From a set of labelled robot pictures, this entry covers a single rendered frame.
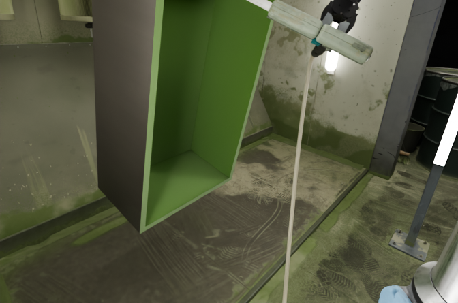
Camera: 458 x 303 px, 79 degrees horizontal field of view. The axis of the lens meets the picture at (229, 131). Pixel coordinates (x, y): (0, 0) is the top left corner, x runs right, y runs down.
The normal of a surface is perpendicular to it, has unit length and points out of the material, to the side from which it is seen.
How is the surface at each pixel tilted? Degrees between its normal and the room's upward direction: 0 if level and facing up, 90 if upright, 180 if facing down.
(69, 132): 57
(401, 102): 90
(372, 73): 90
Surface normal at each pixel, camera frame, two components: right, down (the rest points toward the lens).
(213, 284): 0.04, -0.93
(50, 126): 0.64, -0.27
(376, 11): -0.67, 0.25
